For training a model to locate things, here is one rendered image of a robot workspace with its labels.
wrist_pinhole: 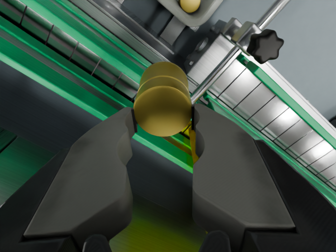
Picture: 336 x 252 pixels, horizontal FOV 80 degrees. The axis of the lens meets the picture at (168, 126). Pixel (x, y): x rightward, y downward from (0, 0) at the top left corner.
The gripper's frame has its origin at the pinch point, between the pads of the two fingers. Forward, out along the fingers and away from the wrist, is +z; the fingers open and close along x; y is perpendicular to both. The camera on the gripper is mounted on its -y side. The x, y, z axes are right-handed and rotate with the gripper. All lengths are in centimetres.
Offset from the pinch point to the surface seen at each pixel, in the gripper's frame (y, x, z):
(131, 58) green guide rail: 1.0, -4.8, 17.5
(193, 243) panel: 28.7, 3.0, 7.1
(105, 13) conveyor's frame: -4.4, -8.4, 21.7
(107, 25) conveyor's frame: -2.9, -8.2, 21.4
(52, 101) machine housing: 10.2, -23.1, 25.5
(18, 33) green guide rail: -2.8, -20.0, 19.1
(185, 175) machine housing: 32.6, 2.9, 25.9
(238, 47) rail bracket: -0.5, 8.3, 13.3
